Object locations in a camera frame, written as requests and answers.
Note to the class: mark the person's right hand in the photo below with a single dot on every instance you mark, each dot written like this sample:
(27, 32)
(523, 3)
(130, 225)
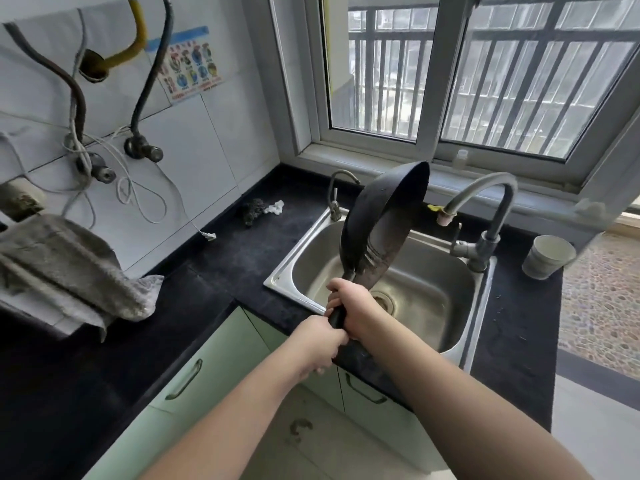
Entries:
(360, 309)

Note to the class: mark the person's left hand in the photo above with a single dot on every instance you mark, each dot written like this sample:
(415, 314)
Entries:
(317, 344)

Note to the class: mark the black wok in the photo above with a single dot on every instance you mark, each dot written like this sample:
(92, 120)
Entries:
(370, 209)

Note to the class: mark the large steel faucet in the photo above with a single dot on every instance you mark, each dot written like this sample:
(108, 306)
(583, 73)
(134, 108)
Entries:
(495, 179)

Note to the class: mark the person's left forearm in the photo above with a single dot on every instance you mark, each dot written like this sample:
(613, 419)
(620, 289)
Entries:
(230, 424)

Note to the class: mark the person's right forearm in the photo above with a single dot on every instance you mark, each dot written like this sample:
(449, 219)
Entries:
(470, 404)

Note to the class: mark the green sink cabinet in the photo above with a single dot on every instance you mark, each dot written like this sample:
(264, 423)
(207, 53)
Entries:
(390, 424)

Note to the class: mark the stainless steel sink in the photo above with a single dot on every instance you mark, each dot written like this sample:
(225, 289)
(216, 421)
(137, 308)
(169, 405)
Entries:
(440, 294)

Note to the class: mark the thin dark gooseneck faucet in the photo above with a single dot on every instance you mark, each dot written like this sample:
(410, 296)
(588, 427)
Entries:
(333, 204)

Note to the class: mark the yellow faucet clip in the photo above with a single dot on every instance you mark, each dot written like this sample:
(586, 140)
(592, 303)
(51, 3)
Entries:
(435, 208)

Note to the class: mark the crumpled white cloth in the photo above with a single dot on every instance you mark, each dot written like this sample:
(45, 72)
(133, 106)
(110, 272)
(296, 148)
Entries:
(274, 207)

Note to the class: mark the dark steel wool scrubber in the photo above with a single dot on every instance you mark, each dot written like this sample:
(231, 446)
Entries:
(254, 212)

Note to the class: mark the small clear bottle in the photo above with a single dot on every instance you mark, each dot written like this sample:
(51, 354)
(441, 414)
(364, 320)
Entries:
(460, 160)

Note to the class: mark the white paper cup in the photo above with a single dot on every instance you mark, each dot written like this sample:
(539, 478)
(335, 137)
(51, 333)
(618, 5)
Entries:
(545, 259)

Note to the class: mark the row of metal window bars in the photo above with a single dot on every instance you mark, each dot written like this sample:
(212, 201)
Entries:
(382, 84)

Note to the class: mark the grey towel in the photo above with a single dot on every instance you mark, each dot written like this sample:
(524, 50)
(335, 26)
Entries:
(65, 269)

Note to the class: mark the yellow outdoor pipe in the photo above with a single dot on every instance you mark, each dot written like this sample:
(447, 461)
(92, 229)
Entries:
(326, 39)

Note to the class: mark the grey pipe stub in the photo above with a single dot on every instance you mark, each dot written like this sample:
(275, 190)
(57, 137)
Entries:
(20, 199)

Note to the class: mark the yellow gas pipe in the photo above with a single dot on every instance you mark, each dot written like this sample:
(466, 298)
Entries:
(132, 47)

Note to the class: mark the white window frame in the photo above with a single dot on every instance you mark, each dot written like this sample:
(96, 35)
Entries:
(447, 69)

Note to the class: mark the dark metal wall tap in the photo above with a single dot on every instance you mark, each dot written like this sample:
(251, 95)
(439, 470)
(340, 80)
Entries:
(142, 148)
(97, 168)

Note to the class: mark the colourful wall poster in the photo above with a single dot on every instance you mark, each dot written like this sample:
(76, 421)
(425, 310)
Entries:
(190, 69)

